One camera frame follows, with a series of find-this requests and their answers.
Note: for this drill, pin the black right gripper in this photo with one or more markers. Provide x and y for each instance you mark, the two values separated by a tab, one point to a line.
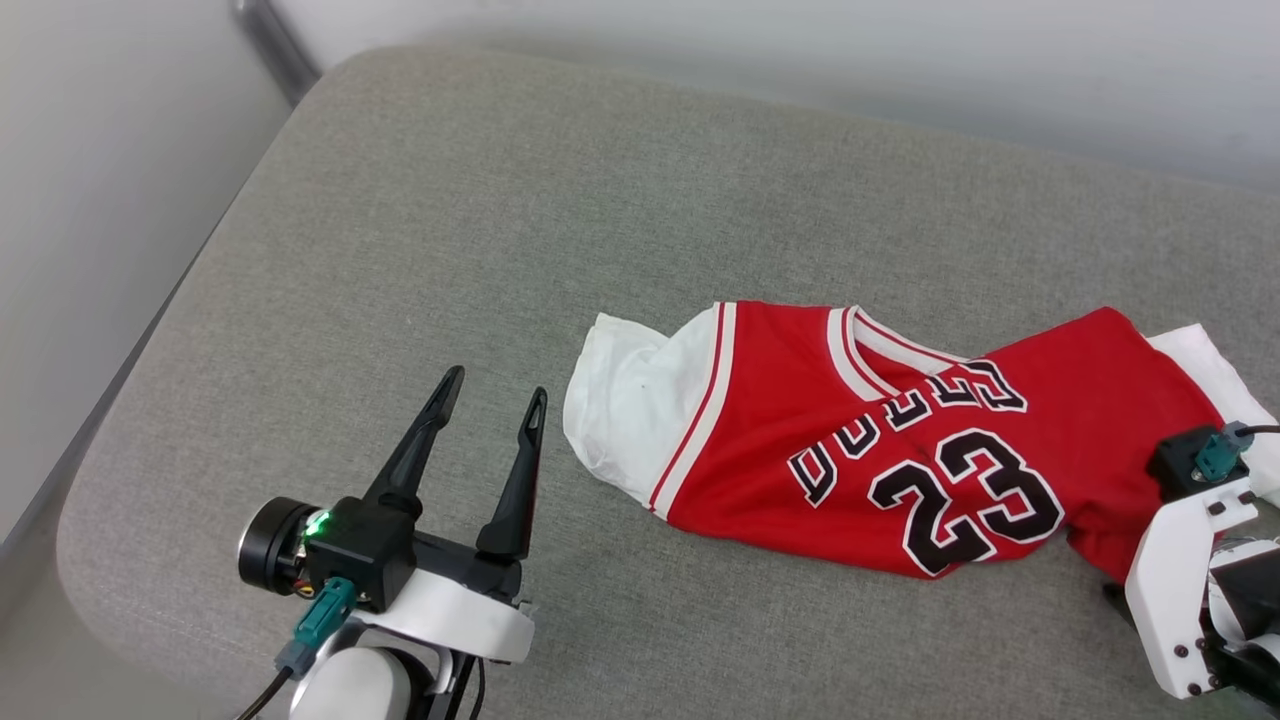
1250	600

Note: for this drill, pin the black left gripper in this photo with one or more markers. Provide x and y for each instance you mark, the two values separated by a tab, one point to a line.
275	545

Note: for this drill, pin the red number 23 basketball jersey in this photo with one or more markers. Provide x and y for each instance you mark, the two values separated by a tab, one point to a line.
780	450

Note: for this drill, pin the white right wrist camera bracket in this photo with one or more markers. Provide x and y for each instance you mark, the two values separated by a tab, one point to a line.
1165	580

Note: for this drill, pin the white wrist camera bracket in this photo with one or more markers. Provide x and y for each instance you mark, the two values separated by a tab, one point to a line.
1165	580
460	615

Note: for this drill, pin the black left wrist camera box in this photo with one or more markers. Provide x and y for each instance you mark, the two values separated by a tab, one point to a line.
365	555

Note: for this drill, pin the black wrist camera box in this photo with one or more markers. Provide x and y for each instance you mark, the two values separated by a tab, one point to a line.
1180	465
365	555

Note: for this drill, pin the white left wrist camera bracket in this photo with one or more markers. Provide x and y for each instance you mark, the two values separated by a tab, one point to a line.
460	615

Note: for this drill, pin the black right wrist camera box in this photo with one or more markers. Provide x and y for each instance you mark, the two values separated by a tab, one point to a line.
1180	465

